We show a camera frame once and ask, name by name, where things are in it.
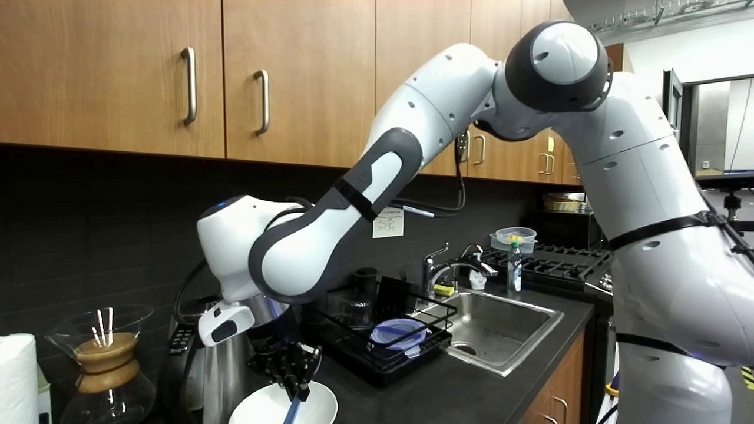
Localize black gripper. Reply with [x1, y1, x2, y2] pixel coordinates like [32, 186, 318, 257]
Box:
[250, 314, 319, 402]

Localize black stove top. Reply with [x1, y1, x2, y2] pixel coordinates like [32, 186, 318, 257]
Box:
[520, 245, 613, 303]

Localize black dish drying rack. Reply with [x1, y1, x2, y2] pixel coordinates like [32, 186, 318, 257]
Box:
[304, 268, 457, 385]

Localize chrome faucet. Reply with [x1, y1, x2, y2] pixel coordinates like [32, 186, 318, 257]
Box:
[418, 245, 494, 296]

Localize blue plate in rack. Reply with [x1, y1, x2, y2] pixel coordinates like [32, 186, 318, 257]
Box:
[368, 317, 429, 358]

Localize wooden lower cabinet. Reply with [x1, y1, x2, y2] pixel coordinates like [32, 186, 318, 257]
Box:
[520, 335, 585, 424]

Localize glass coffee carafe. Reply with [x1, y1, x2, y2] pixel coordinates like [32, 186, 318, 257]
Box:
[47, 303, 156, 424]

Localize stainless steel electric kettle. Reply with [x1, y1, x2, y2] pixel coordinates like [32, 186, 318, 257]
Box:
[158, 294, 252, 424]

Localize stainless steel sink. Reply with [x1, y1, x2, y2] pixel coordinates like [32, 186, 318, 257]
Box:
[417, 291, 562, 377]

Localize white paper note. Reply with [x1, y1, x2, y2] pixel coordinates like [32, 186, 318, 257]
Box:
[372, 208, 405, 237]

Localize white paper towel roll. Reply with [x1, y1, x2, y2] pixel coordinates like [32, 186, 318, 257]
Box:
[0, 335, 38, 424]

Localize clear plastic container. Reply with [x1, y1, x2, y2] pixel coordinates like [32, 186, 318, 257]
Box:
[490, 226, 537, 255]

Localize white bowl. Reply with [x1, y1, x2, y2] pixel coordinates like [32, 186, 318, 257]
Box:
[229, 382, 339, 424]

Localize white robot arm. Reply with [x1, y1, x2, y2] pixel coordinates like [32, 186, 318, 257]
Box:
[198, 22, 754, 424]

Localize wooden upper cabinets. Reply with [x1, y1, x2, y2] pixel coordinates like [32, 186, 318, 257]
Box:
[0, 0, 567, 166]

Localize blue plastic fork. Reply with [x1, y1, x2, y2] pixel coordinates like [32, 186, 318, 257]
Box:
[283, 398, 302, 424]

